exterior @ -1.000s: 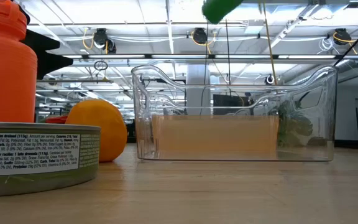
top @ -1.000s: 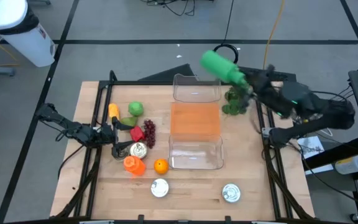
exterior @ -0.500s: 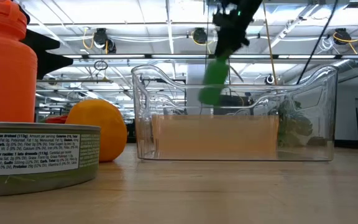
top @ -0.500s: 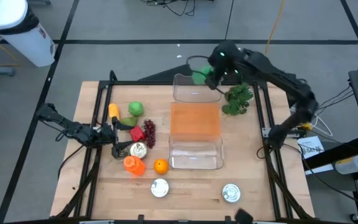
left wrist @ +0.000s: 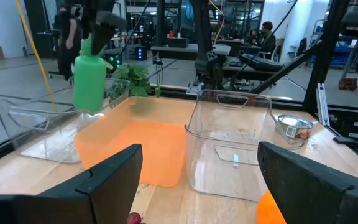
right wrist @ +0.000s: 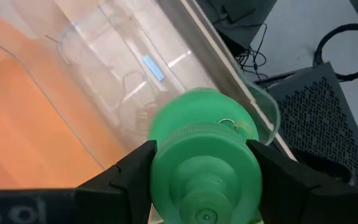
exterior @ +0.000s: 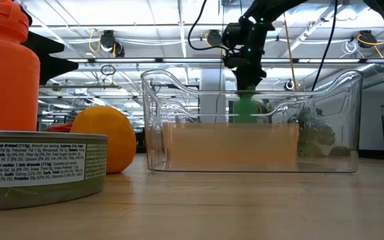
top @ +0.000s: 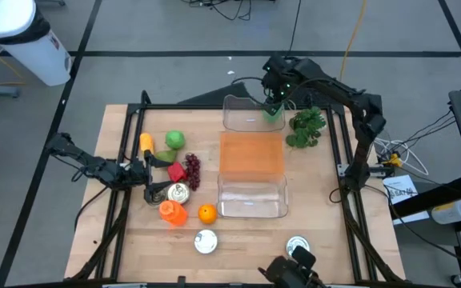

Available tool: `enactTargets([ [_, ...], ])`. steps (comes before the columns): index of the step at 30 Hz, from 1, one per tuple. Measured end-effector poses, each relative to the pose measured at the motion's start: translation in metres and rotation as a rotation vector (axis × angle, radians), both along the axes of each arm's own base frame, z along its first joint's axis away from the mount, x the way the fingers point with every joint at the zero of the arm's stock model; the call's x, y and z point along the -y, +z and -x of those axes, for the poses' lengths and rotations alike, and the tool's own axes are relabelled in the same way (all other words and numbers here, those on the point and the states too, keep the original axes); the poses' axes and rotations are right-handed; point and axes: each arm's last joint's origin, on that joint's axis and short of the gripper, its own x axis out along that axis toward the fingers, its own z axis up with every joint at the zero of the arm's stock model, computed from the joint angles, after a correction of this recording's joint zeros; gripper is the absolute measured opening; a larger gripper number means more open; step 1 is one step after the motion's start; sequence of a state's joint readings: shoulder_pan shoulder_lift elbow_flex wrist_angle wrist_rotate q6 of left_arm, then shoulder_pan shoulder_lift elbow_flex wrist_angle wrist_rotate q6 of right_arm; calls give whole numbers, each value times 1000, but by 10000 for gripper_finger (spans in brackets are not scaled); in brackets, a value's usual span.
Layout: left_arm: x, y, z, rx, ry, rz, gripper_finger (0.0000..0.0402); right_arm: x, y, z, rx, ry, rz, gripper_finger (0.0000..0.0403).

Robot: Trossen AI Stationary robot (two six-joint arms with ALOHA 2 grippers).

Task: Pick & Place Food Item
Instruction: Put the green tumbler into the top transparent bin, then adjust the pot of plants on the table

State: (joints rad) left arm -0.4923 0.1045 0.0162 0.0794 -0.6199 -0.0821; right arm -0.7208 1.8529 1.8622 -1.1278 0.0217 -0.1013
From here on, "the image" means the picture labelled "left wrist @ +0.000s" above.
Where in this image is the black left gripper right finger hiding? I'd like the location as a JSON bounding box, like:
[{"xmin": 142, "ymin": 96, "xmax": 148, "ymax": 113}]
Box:
[{"xmin": 257, "ymin": 141, "xmax": 358, "ymax": 224}]

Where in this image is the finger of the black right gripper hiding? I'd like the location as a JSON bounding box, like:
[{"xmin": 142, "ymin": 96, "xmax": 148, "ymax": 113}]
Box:
[
  {"xmin": 81, "ymin": 12, "xmax": 96, "ymax": 40},
  {"xmin": 91, "ymin": 24, "xmax": 116, "ymax": 57}
]

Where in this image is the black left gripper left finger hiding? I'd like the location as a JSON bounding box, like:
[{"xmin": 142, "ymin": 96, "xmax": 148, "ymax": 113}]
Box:
[{"xmin": 0, "ymin": 143, "xmax": 144, "ymax": 224}]

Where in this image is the green plastic bottle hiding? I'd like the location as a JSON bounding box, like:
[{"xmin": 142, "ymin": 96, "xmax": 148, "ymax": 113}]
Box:
[{"xmin": 73, "ymin": 34, "xmax": 114, "ymax": 114}]

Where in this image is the orange fruit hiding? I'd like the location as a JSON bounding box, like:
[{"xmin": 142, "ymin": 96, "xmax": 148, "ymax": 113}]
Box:
[{"xmin": 255, "ymin": 190, "xmax": 288, "ymax": 224}]

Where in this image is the purple grape bunch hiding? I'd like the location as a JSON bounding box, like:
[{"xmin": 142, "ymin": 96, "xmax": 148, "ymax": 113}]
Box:
[{"xmin": 126, "ymin": 212, "xmax": 145, "ymax": 224}]

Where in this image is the green label tin can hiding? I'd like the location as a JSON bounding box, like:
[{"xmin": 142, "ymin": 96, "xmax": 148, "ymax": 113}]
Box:
[{"xmin": 277, "ymin": 114, "xmax": 314, "ymax": 141}]

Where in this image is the person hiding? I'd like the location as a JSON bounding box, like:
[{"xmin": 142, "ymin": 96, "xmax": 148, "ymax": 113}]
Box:
[
  {"xmin": 253, "ymin": 21, "xmax": 278, "ymax": 60},
  {"xmin": 54, "ymin": 2, "xmax": 83, "ymax": 80}
]

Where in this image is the green leafy plant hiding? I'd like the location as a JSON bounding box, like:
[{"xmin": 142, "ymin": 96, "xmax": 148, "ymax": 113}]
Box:
[{"xmin": 109, "ymin": 63, "xmax": 162, "ymax": 103}]

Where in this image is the clear plastic bin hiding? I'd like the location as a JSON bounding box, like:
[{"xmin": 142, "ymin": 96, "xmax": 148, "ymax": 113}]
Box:
[
  {"xmin": 184, "ymin": 89, "xmax": 305, "ymax": 203},
  {"xmin": 0, "ymin": 77, "xmax": 131, "ymax": 164}
]

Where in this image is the grey background table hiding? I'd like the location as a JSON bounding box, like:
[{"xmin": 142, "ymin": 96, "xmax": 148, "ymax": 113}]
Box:
[{"xmin": 150, "ymin": 43, "xmax": 231, "ymax": 62}]

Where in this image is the translucent orange plastic bin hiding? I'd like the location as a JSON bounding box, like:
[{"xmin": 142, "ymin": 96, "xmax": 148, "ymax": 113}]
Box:
[{"xmin": 73, "ymin": 96, "xmax": 198, "ymax": 188}]

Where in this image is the brown bag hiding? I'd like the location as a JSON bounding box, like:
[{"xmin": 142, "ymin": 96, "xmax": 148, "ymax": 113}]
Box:
[{"xmin": 338, "ymin": 77, "xmax": 358, "ymax": 91}]

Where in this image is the blue storage bin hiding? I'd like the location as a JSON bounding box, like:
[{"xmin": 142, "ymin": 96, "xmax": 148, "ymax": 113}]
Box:
[{"xmin": 311, "ymin": 46, "xmax": 354, "ymax": 68}]

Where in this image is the yellow cable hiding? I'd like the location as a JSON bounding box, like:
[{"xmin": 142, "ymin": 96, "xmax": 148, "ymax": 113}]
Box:
[{"xmin": 14, "ymin": 0, "xmax": 57, "ymax": 111}]

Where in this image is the silver aluminium bracket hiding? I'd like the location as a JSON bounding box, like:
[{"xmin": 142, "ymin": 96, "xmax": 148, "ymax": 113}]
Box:
[{"xmin": 315, "ymin": 83, "xmax": 331, "ymax": 127}]

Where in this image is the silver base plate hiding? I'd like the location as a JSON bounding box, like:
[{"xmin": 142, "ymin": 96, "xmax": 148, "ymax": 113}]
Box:
[{"xmin": 185, "ymin": 81, "xmax": 204, "ymax": 96}]

